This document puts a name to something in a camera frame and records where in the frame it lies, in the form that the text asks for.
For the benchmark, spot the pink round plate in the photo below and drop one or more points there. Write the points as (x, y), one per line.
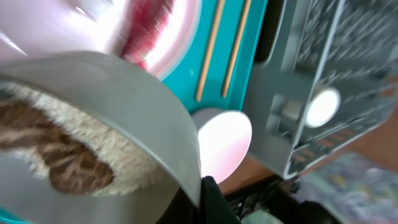
(35, 28)

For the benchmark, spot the teal plastic tray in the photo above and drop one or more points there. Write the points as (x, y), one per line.
(183, 80)

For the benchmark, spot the grey bowl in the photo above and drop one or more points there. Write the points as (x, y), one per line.
(134, 104)

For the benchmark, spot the right wooden chopstick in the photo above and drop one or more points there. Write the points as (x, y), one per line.
(235, 49)

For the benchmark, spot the grey dish rack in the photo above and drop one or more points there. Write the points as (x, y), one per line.
(347, 44)

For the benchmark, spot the rice and food scraps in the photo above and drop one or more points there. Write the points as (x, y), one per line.
(78, 154)

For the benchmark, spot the wooden chopstick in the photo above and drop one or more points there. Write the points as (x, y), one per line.
(235, 49)
(209, 50)

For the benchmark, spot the left wooden chopstick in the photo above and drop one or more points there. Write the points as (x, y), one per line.
(209, 50)

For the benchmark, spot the beige ceramic cup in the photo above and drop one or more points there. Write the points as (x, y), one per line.
(323, 105)

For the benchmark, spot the pink bowl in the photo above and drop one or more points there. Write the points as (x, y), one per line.
(224, 138)

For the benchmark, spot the red snack wrapper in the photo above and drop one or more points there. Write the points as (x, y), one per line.
(147, 20)

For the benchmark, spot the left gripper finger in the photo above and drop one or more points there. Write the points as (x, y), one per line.
(214, 207)

